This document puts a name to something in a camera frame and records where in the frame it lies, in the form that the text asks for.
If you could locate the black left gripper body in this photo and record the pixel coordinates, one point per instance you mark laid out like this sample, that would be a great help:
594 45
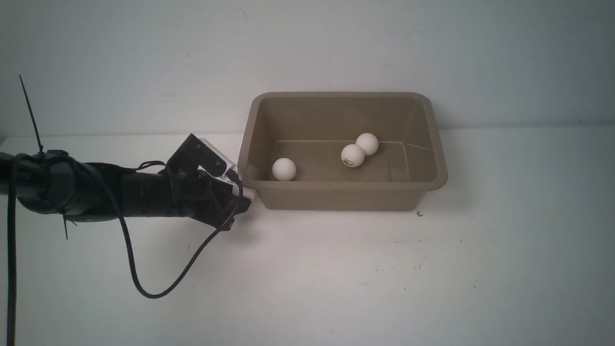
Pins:
200 197

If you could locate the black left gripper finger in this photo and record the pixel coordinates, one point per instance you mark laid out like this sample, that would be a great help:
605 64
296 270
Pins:
223 224
241 204

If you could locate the white ping-pong ball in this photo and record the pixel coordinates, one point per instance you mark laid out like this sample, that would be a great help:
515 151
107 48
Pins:
368 142
284 170
249 193
352 155

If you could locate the tan plastic storage bin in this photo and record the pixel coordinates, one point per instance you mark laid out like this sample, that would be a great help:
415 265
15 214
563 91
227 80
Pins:
311 129

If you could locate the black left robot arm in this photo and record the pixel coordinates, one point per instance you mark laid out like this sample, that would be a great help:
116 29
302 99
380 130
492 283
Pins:
56 183

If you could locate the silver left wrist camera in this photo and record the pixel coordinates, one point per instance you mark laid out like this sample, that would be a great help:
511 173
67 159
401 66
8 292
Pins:
196 154

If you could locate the black cable tie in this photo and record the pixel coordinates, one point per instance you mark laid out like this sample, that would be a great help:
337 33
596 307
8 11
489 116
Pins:
40 146

